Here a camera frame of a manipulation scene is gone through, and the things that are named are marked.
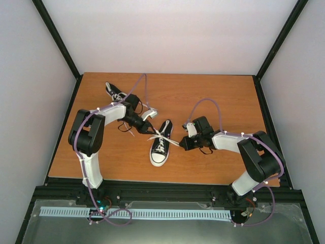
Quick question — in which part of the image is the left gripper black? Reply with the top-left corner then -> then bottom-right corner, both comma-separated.
121,113 -> 156,134

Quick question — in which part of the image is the sneaker white shoelace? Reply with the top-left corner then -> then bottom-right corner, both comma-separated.
149,119 -> 180,154
118,94 -> 143,133

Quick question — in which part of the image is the black white sneaker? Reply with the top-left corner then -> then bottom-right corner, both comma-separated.
149,119 -> 173,167
105,82 -> 127,102

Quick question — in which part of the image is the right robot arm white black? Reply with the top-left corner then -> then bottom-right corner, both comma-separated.
179,116 -> 285,196

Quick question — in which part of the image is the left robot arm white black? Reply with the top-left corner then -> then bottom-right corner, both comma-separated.
68,95 -> 158,205

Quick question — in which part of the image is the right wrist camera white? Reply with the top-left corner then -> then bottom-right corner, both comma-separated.
183,123 -> 197,138

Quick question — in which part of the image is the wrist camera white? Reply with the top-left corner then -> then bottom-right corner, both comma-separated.
141,108 -> 158,121
183,123 -> 197,138

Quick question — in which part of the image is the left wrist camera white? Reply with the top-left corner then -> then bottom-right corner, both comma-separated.
141,108 -> 158,121

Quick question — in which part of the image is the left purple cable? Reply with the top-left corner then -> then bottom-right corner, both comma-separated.
73,73 -> 155,227

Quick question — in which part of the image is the purple cable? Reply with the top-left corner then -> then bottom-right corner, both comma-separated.
73,73 -> 155,227
187,98 -> 284,227

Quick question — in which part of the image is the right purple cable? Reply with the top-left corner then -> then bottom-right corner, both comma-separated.
187,98 -> 284,227

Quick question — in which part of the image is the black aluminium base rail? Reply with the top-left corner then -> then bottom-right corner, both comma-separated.
31,178 -> 307,209

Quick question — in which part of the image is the light blue slotted cable duct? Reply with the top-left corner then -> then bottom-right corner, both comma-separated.
39,206 -> 232,222

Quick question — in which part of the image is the left black frame post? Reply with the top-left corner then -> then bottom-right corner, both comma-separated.
31,0 -> 83,80

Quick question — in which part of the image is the black frame post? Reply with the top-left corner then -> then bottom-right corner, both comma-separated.
255,0 -> 309,80
31,0 -> 83,80

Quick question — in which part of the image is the right black frame post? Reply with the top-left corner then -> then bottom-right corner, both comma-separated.
255,0 -> 309,80

